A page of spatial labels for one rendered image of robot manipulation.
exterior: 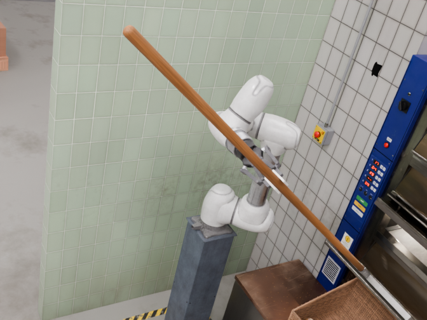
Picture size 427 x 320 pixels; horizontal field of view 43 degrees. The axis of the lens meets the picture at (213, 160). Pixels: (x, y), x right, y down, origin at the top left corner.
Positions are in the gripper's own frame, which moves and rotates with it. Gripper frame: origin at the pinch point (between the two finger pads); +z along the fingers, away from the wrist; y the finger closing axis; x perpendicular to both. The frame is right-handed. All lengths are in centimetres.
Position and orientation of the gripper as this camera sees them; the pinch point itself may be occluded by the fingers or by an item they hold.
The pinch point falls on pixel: (276, 181)
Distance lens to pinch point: 179.6
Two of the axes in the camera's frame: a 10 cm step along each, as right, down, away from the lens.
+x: -5.1, -4.5, -7.3
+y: -7.1, 7.0, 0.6
